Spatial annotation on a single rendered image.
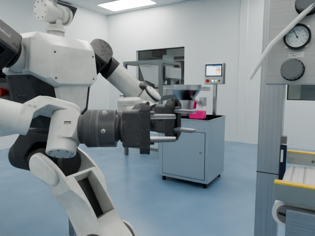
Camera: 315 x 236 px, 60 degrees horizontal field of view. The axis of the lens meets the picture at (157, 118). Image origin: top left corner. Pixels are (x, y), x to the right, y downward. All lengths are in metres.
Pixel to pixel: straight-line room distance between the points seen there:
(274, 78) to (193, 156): 2.61
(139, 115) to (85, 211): 0.44
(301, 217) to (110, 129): 0.40
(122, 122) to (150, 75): 3.58
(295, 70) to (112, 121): 0.37
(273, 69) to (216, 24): 5.43
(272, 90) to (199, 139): 2.22
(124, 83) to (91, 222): 0.55
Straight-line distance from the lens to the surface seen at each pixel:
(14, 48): 0.85
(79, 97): 0.97
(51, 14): 0.99
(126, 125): 0.62
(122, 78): 1.15
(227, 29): 5.81
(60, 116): 0.65
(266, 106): 0.81
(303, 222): 0.56
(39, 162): 0.99
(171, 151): 3.16
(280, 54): 0.49
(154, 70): 4.14
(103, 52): 1.13
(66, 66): 0.92
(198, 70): 5.91
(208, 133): 2.94
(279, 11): 0.50
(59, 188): 0.96
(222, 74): 3.26
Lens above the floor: 1.12
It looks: 7 degrees down
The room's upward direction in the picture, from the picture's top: straight up
